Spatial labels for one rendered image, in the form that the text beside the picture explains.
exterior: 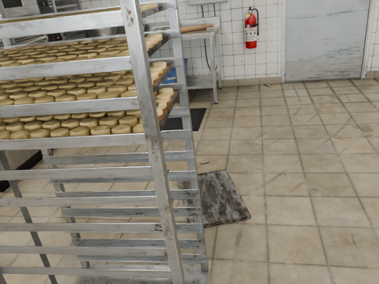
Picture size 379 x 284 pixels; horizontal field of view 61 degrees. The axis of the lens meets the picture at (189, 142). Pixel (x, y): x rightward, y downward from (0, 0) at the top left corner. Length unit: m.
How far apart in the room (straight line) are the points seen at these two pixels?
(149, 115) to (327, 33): 4.19
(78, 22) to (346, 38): 4.32
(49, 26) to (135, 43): 0.20
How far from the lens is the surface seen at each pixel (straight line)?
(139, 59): 0.67
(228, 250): 1.93
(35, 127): 1.00
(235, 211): 2.17
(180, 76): 1.14
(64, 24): 0.75
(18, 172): 0.97
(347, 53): 4.88
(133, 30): 0.67
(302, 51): 4.76
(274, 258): 1.89
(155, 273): 1.04
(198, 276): 1.62
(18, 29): 0.81
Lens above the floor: 1.36
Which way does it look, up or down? 26 degrees down
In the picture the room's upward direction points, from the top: 7 degrees counter-clockwise
